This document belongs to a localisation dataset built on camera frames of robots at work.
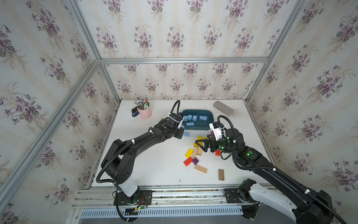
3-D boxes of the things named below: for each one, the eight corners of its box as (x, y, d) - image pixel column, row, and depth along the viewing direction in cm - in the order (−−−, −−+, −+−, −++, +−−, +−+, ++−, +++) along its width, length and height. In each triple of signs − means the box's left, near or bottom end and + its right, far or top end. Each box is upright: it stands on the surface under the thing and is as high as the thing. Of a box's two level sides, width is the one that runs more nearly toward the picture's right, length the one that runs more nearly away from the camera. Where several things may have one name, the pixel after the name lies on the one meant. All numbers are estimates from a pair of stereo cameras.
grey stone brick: (211, 106, 119) (212, 104, 116) (215, 102, 122) (216, 100, 119) (229, 117, 111) (230, 114, 109) (233, 112, 114) (234, 110, 112)
